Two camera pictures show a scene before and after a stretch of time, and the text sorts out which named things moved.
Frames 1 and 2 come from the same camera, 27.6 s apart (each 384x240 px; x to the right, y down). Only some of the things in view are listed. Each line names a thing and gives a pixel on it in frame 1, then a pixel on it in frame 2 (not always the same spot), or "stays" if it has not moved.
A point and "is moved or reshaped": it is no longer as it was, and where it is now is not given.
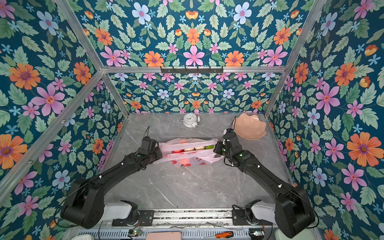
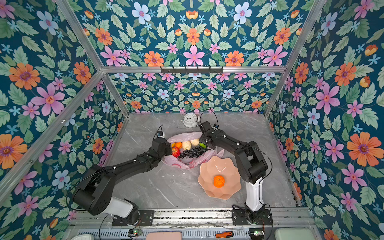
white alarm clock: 190,120 stays
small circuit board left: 132,232 stays
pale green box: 306,234 stays
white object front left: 83,237 stays
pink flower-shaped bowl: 249,127 to 220,177
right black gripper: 218,145 to 202,139
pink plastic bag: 189,158 is moved or reshaped
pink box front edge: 164,235 stays
